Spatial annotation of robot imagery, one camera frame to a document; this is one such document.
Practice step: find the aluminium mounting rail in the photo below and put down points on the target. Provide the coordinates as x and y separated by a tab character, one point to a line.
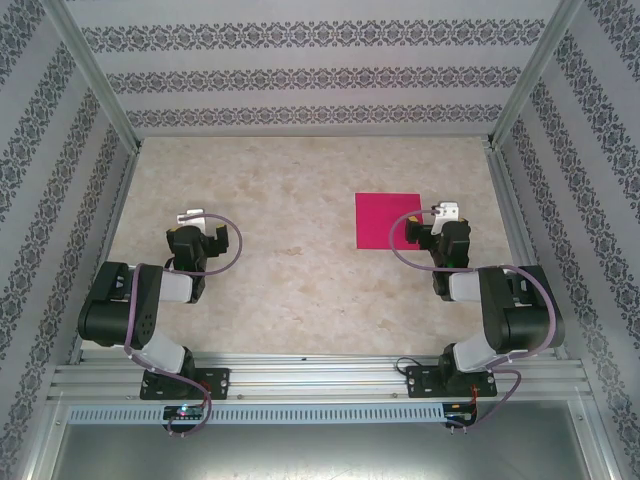
320	375

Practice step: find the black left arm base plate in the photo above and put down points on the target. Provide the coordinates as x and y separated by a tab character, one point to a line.
220	382

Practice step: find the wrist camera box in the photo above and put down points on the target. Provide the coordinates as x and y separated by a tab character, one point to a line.
195	216
447	210

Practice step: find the aluminium side rail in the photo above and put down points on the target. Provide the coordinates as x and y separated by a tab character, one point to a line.
107	250
525	240

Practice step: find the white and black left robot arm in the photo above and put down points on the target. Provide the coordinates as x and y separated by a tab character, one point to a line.
145	310

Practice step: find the aluminium frame post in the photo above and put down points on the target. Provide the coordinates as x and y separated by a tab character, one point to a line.
535	75
90	75

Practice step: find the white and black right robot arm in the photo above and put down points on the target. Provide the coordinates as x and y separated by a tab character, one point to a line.
520	320

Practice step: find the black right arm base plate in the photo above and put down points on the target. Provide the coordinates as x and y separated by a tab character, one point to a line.
420	382

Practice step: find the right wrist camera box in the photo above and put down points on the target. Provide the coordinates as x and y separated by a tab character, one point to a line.
447	210

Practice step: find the pink paper sheet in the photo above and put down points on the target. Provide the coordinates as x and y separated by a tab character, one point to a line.
382	220

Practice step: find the grey metal sheet panel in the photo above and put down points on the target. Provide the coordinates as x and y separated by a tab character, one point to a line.
320	450

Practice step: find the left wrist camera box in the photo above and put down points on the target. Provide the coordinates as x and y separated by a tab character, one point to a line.
195	216

